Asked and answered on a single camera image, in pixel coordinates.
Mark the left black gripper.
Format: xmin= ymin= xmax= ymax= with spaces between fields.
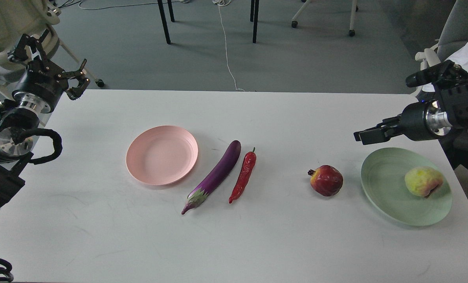
xmin=7 ymin=30 xmax=90 ymax=114

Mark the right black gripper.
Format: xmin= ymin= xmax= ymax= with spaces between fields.
xmin=354 ymin=102 xmax=443 ymax=145

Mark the red pomegranate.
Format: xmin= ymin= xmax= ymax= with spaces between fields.
xmin=307 ymin=165 xmax=343 ymax=197

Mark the red chili pepper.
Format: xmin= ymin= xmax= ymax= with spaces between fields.
xmin=228 ymin=147 xmax=257 ymax=204

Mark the purple eggplant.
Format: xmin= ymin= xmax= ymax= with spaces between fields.
xmin=181 ymin=140 xmax=241 ymax=215

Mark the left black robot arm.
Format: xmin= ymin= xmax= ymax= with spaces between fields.
xmin=0 ymin=30 xmax=90 ymax=208

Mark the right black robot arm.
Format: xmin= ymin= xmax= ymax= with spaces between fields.
xmin=354 ymin=60 xmax=468 ymax=169

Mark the light green plate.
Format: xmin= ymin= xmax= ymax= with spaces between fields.
xmin=361 ymin=147 xmax=453 ymax=227

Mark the beige office chair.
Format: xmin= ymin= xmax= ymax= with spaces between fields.
xmin=0 ymin=0 xmax=105 ymax=114

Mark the black table leg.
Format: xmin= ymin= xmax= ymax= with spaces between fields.
xmin=167 ymin=0 xmax=175 ymax=22
xmin=252 ymin=0 xmax=260 ymax=44
xmin=250 ymin=0 xmax=255 ymax=22
xmin=157 ymin=0 xmax=171 ymax=45

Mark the grey chair with white armrest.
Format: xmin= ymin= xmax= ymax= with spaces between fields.
xmin=416 ymin=0 xmax=468 ymax=70

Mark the black table leg rear left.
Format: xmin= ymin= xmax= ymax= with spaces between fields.
xmin=167 ymin=0 xmax=175 ymax=22

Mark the white chair base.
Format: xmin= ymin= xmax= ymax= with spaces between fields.
xmin=291 ymin=0 xmax=359 ymax=37

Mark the pink plate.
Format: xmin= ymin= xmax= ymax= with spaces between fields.
xmin=125 ymin=125 xmax=198 ymax=185

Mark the black table leg rear right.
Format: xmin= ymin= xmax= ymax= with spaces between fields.
xmin=250 ymin=0 xmax=255 ymax=22

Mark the white floor cable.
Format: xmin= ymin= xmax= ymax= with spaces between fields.
xmin=212 ymin=0 xmax=245 ymax=92

